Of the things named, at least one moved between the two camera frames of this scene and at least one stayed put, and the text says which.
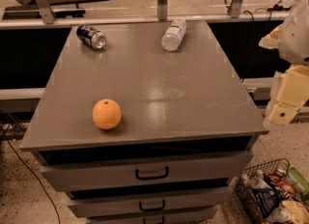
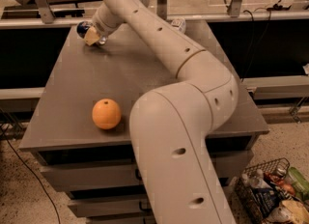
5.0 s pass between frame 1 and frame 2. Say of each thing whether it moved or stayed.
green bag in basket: stayed
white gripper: moved
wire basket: stayed
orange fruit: stayed
